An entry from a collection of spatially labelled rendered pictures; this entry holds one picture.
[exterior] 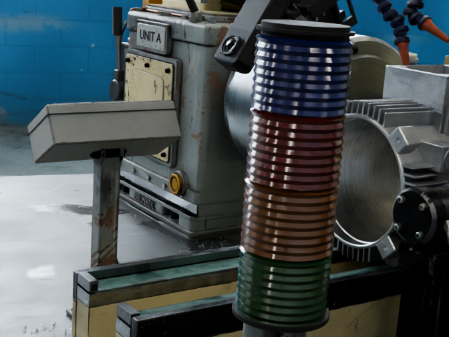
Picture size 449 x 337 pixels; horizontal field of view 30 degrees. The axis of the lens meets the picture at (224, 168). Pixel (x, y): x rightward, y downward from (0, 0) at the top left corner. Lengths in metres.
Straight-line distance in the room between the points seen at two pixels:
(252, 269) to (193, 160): 0.88
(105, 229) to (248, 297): 0.53
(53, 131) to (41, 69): 5.49
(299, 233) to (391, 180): 0.64
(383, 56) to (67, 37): 5.28
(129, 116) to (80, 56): 5.49
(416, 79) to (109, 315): 0.45
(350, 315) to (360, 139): 0.24
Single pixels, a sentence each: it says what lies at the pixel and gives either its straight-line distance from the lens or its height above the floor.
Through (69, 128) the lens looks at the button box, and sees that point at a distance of 0.98.
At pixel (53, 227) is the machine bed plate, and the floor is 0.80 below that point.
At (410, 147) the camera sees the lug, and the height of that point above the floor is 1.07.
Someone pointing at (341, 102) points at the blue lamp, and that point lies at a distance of 0.51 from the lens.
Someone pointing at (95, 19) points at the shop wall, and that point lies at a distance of 6.50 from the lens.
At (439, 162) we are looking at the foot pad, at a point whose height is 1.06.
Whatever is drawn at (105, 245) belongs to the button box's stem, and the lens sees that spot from 1.06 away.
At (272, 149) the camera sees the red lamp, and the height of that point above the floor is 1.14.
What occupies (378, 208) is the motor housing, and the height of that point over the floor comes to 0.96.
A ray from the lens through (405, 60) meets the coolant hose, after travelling 1.20.
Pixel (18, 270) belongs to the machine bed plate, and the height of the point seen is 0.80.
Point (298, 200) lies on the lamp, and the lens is 0.51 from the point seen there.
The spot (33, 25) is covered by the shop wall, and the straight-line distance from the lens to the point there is 6.41.
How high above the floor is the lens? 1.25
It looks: 13 degrees down
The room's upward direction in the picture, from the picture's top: 4 degrees clockwise
